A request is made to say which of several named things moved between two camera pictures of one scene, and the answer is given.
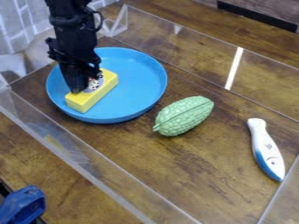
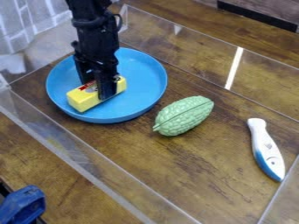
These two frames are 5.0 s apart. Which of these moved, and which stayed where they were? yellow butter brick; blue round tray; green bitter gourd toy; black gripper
Moved: black gripper
Stayed: yellow butter brick; blue round tray; green bitter gourd toy
